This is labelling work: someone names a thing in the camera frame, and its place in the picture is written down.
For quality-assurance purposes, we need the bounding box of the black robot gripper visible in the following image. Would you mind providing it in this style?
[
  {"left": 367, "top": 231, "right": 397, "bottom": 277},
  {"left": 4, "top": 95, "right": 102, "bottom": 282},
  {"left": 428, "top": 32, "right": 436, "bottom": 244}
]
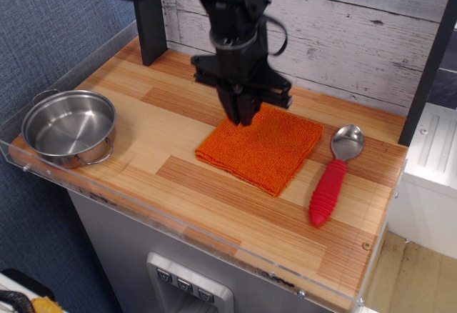
[{"left": 191, "top": 36, "right": 292, "bottom": 126}]

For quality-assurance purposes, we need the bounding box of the orange towel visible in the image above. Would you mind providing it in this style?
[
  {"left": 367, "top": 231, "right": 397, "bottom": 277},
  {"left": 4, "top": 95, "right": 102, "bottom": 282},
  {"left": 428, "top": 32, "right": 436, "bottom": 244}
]
[{"left": 195, "top": 105, "right": 324, "bottom": 197}]

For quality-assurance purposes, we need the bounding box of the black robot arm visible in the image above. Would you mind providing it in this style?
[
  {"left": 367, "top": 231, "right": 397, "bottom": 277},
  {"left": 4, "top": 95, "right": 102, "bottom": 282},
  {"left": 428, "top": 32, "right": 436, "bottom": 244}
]
[{"left": 191, "top": 0, "right": 291, "bottom": 126}]

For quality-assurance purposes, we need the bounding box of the stainless steel pot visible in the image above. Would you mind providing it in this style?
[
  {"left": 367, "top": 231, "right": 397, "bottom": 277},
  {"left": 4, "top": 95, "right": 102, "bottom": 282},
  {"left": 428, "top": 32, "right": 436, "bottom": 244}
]
[{"left": 21, "top": 89, "right": 116, "bottom": 169}]

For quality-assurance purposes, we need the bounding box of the grey toy fridge cabinet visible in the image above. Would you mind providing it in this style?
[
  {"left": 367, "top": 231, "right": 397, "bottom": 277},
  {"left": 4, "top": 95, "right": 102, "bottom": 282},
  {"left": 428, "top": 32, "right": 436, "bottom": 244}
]
[{"left": 69, "top": 191, "right": 325, "bottom": 312}]

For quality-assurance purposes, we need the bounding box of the silver dispenser button panel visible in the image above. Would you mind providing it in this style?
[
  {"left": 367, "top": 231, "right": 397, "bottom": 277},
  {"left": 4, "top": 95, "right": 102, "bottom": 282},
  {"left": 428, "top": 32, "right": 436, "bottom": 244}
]
[{"left": 146, "top": 252, "right": 235, "bottom": 312}]

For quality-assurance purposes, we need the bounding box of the white toy sink unit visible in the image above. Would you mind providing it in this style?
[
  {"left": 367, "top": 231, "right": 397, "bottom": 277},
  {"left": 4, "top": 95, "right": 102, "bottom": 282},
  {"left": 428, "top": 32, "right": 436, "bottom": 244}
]
[{"left": 387, "top": 104, "right": 456, "bottom": 258}]

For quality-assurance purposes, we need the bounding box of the yellow object bottom left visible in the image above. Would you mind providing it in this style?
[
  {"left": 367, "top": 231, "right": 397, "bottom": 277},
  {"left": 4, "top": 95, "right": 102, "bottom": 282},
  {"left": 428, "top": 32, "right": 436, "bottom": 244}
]
[{"left": 31, "top": 297, "right": 64, "bottom": 313}]

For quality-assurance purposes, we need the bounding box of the dark left vertical post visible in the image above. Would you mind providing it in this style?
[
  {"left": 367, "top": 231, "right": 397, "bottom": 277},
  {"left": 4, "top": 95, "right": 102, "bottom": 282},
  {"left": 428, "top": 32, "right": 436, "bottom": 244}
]
[{"left": 134, "top": 0, "right": 168, "bottom": 66}]

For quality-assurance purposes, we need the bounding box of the dark vertical post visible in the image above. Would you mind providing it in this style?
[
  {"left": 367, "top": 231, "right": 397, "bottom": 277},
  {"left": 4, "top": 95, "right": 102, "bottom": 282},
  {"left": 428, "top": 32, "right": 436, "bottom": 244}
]
[
  {"left": 398, "top": 0, "right": 456, "bottom": 146},
  {"left": 134, "top": 0, "right": 168, "bottom": 66}
]

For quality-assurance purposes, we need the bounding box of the red handled metal spoon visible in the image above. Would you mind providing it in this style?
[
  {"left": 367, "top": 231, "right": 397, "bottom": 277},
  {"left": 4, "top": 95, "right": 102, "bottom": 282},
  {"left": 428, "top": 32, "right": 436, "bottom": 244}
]
[{"left": 308, "top": 124, "right": 365, "bottom": 227}]

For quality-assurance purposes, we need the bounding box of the clear acrylic guard rail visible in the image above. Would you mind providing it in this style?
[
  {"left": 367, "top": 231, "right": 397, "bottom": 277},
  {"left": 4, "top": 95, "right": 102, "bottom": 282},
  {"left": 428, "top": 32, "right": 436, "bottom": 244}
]
[{"left": 1, "top": 39, "right": 407, "bottom": 312}]

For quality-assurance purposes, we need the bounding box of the dark right vertical post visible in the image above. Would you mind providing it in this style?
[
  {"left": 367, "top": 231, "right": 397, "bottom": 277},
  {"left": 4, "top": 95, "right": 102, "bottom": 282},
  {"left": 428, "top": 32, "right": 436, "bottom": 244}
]
[{"left": 398, "top": 0, "right": 456, "bottom": 146}]

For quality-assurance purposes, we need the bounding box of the black braided hose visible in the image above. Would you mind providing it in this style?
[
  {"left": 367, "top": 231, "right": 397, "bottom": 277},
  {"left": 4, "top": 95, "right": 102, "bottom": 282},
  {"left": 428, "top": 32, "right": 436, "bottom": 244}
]
[{"left": 0, "top": 289, "right": 35, "bottom": 313}]

